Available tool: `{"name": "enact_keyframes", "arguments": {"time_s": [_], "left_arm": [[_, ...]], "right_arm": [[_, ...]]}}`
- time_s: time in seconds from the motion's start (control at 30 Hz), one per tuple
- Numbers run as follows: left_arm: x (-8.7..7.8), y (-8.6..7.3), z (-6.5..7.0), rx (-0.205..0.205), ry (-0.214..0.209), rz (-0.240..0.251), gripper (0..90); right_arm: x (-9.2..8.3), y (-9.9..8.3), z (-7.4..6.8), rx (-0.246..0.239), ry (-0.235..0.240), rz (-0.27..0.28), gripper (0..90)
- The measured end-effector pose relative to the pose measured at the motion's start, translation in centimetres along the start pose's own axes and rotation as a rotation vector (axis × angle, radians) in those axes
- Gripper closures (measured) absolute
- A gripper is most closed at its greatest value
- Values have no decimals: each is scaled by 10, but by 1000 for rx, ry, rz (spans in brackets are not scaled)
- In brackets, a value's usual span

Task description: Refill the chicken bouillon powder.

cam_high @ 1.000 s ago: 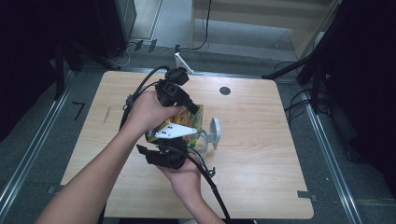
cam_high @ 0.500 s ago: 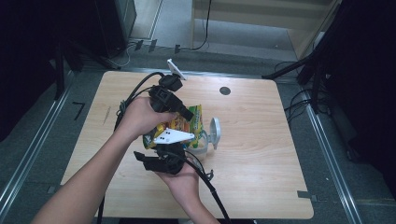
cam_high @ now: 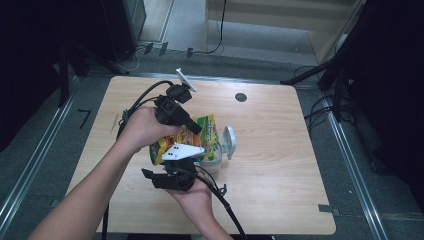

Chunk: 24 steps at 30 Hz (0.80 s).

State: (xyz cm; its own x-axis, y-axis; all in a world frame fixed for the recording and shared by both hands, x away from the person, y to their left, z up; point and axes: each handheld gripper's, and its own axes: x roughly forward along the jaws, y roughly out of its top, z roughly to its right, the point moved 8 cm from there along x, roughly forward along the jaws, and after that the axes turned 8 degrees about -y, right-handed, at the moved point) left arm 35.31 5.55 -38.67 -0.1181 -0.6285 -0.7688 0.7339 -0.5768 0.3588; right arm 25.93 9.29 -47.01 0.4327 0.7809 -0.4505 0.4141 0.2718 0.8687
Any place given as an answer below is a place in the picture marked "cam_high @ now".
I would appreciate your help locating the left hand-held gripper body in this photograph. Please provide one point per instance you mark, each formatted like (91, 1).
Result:
(171, 108)

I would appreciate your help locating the dark cabinet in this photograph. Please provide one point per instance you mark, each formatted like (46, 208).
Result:
(123, 26)

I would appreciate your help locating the grey tape piece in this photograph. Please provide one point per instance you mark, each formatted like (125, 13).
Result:
(328, 209)
(54, 203)

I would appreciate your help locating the black metal stand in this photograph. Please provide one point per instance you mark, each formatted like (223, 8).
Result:
(306, 73)
(63, 76)

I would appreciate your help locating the dark floor tape strip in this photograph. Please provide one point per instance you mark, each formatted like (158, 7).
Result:
(148, 48)
(163, 49)

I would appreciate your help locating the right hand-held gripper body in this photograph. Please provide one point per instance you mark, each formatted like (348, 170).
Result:
(180, 178)

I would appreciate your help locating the green yellow spout pouch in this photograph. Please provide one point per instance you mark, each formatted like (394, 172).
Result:
(208, 133)

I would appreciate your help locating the person's right hand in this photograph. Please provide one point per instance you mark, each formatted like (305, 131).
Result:
(196, 201)

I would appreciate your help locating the person's left hand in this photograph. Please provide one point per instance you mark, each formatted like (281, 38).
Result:
(143, 130)

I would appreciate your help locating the round dark table grommet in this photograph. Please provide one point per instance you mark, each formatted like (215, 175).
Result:
(241, 97)

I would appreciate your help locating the dark curtain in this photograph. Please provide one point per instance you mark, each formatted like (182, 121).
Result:
(26, 50)
(396, 83)

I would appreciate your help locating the metal floor rail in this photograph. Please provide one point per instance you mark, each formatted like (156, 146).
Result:
(353, 170)
(36, 156)

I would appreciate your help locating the light wooden shelf unit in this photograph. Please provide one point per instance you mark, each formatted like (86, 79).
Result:
(266, 20)

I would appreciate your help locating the white lidded jug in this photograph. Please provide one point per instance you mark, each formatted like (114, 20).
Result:
(229, 140)

